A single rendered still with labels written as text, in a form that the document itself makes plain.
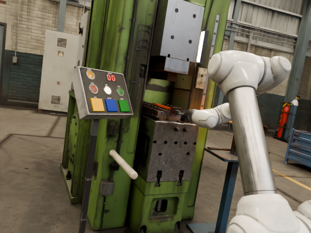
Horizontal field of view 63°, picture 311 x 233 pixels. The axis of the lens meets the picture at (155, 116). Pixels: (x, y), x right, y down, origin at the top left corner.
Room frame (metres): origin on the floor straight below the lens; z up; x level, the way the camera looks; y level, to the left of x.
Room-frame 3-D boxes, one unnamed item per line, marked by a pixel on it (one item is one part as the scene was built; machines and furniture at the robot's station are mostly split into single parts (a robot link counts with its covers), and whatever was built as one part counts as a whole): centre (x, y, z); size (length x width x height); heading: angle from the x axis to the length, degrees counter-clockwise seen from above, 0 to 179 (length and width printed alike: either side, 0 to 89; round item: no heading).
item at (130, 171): (1.63, 0.17, 0.62); 0.44 x 0.05 x 0.05; 27
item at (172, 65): (2.06, 0.00, 1.32); 0.42 x 0.20 x 0.10; 27
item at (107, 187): (1.81, 0.27, 0.36); 0.09 x 0.07 x 0.12; 117
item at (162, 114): (2.06, 0.00, 0.96); 0.42 x 0.20 x 0.09; 27
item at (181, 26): (2.08, -0.04, 1.56); 0.42 x 0.39 x 0.40; 27
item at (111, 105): (1.46, 0.26, 1.01); 0.07 x 0.05 x 0.07; 142
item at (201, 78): (2.13, -0.32, 1.27); 0.09 x 0.02 x 0.17; 117
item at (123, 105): (1.54, 0.20, 1.01); 0.07 x 0.05 x 0.07; 142
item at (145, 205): (2.09, -0.05, 0.23); 0.55 x 0.37 x 0.47; 27
